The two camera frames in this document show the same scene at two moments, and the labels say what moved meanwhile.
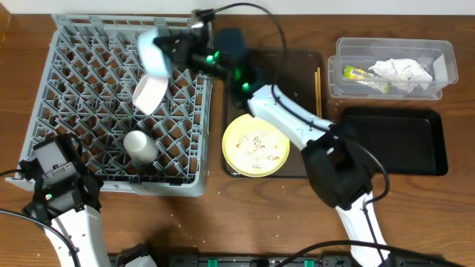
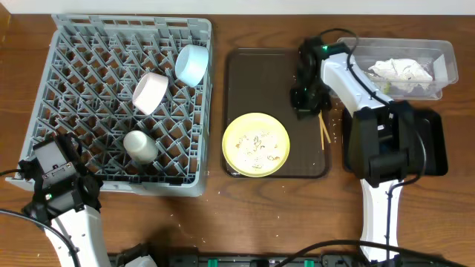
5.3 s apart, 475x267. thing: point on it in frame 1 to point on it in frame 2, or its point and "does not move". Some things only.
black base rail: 144,259 does not move
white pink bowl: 148,93 does not move
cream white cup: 141,148 does not move
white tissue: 408,73 does not move
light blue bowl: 153,58 to 191,64
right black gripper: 189,47 to 309,102
